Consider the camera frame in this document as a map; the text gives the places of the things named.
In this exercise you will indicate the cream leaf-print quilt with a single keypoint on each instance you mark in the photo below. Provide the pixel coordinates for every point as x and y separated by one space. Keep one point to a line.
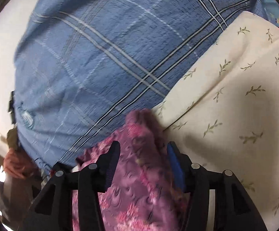
238 113

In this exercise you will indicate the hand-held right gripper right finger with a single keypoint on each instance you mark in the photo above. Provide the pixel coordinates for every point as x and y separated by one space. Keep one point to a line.
175 163

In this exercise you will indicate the olive green cloth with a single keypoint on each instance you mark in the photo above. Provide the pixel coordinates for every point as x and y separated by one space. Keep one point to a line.
12 137

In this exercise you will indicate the orange cloth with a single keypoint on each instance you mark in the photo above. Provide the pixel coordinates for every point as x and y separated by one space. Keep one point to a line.
16 162

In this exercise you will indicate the blue plaid blanket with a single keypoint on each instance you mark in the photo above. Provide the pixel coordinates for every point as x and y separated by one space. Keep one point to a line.
105 53

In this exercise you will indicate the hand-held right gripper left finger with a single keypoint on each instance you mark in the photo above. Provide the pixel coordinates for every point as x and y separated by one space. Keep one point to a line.
111 163

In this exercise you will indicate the black electronic device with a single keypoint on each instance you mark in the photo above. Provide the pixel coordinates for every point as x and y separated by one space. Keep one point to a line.
11 103

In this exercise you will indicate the pink floral shirt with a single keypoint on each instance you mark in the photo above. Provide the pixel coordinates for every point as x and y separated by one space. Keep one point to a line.
134 185

